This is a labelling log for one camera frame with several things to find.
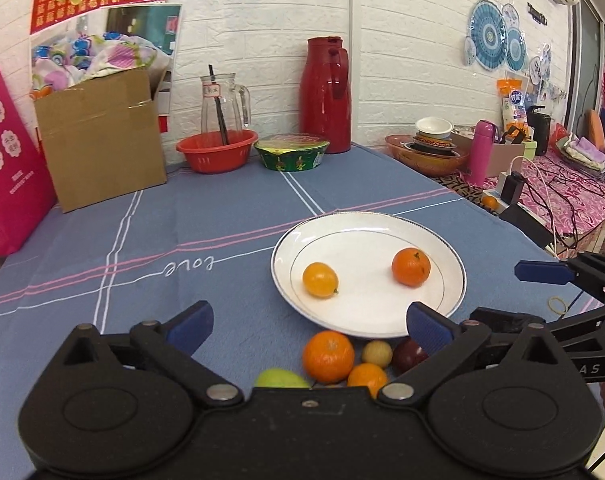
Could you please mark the red thermos jug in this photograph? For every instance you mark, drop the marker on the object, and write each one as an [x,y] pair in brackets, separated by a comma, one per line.
[324,93]

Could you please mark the orange tangerine on plate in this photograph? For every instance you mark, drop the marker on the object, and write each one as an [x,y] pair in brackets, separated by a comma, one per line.
[411,267]

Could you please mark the black stirring stick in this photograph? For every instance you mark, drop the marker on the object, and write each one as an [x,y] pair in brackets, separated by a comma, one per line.
[220,117]

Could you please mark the dark red plum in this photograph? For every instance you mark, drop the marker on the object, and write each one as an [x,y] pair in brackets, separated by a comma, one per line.
[406,355]

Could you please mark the yellow rubber band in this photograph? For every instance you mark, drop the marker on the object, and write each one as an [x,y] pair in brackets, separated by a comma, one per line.
[557,305]

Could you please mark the blue striped tablecloth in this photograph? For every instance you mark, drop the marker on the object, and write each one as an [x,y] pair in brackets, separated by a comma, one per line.
[151,254]

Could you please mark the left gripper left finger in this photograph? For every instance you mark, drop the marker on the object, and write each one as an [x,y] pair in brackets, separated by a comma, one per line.
[168,349]

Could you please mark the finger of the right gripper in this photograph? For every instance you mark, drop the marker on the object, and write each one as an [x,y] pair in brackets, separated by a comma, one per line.
[496,324]
[545,272]

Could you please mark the small orange tangerine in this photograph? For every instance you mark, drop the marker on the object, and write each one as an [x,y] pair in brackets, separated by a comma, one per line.
[368,375]

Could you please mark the blue white paper fans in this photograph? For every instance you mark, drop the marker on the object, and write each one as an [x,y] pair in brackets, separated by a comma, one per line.
[495,40]

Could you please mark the white round plate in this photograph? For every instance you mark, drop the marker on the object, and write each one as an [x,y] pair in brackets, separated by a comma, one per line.
[359,247]

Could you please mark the glass pitcher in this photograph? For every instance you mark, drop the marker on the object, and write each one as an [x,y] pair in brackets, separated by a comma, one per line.
[235,99]

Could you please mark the black power adapter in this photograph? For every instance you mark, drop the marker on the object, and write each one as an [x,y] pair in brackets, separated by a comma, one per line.
[512,188]

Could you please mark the brown cardboard box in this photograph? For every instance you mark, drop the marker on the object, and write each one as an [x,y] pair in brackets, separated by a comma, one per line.
[101,139]

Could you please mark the floral cloth in box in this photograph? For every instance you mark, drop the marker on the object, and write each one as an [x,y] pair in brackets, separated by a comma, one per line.
[76,58]

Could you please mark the pink shopping bag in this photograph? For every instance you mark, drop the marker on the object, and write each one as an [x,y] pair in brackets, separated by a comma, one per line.
[26,190]

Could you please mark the small orange on side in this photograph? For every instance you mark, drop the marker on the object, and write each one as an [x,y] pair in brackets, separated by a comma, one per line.
[489,202]

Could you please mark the green instant noodle bowl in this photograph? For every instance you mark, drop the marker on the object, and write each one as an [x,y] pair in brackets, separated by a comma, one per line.
[291,152]

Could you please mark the large orange tangerine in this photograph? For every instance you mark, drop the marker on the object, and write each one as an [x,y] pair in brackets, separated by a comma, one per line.
[328,357]

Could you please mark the black thermos bottle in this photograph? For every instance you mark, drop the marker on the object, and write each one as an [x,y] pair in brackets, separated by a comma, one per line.
[540,122]

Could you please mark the pink floral cloth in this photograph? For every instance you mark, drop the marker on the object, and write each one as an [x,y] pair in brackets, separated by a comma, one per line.
[567,202]

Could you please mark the orange glass bowl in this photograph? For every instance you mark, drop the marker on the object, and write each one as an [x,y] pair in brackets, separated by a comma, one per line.
[428,164]

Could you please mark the green apple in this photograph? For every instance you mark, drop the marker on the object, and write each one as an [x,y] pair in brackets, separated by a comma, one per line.
[279,378]

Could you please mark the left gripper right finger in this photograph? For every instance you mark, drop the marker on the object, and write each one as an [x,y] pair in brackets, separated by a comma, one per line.
[452,350]

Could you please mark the orange snack package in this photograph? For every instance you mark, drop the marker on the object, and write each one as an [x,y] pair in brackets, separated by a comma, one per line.
[512,103]

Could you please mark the tan longan fruit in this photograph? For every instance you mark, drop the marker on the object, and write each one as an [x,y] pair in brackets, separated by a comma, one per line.
[377,352]

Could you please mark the pink water bottle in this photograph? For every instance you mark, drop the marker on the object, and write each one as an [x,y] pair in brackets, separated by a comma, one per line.
[482,145]

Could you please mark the white ceramic cup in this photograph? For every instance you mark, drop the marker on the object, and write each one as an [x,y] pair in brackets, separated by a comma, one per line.
[434,127]

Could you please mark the red plastic basket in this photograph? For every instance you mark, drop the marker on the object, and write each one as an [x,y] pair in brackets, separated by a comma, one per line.
[206,153]

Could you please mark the small yellow-orange kumquat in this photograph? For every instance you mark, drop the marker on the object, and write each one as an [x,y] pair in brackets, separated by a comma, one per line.
[320,280]

